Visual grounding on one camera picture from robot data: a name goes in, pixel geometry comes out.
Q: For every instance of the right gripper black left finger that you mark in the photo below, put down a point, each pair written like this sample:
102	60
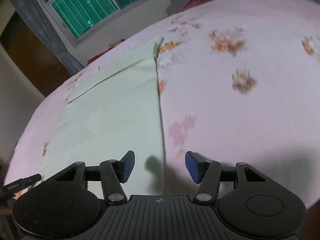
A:
71	184

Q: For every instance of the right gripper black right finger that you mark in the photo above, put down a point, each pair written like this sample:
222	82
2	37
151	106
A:
208	174

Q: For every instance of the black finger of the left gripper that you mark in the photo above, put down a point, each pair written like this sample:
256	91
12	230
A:
19	185

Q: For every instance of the pale green small cloth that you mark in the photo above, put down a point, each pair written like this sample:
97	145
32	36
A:
113	111

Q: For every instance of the pink floral bed sheet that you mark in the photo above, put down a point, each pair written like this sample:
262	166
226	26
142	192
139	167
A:
238	81

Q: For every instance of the dark brown wooden door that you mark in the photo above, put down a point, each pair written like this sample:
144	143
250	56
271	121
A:
39	65

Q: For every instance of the red floral pillow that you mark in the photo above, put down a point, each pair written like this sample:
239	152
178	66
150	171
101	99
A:
110	47

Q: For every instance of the window with green shutters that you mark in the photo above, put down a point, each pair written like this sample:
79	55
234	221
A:
80	19

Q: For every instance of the grey left curtain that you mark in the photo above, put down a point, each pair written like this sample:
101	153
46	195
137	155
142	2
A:
34	17

